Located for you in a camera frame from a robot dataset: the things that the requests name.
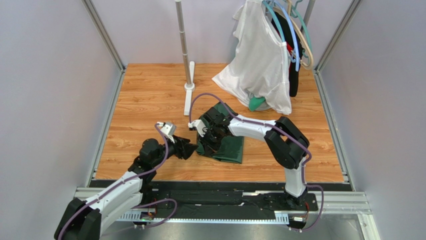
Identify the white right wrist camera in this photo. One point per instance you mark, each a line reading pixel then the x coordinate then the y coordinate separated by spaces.
pixel 199 126

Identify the white rack base foot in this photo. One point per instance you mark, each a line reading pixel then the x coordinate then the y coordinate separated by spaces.
pixel 189 89

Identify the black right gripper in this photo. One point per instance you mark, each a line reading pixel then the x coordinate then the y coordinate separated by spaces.
pixel 213 132

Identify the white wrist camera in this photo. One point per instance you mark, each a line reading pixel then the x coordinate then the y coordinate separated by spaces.
pixel 167 129
pixel 199 126

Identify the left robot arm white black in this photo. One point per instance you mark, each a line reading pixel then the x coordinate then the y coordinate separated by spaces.
pixel 88 219

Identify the silver rack pole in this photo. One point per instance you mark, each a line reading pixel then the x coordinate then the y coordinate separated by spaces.
pixel 182 34
pixel 308 11

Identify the teal plastic hanger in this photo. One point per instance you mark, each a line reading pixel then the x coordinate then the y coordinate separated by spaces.
pixel 291 28

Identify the silver rack pole left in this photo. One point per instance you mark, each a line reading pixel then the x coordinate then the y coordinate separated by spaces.
pixel 182 34

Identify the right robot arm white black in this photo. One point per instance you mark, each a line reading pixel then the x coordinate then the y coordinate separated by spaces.
pixel 222 134

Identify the teal object under garment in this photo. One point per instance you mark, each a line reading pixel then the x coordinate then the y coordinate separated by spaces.
pixel 257 104

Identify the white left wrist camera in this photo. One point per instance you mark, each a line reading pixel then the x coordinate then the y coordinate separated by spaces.
pixel 167 129

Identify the silver rack pole right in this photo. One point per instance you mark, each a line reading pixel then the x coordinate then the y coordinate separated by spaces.
pixel 308 11

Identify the white garment on rack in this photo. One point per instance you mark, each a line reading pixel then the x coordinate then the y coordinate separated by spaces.
pixel 260 68

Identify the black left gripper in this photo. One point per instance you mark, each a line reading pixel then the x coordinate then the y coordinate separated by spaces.
pixel 186 148

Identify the beige wooden hanger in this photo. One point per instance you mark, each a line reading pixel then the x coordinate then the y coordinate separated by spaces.
pixel 289 11

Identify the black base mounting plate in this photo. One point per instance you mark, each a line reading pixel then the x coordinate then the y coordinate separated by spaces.
pixel 209 200

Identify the dark green cloth napkin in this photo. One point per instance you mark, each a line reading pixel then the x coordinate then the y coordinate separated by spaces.
pixel 229 146

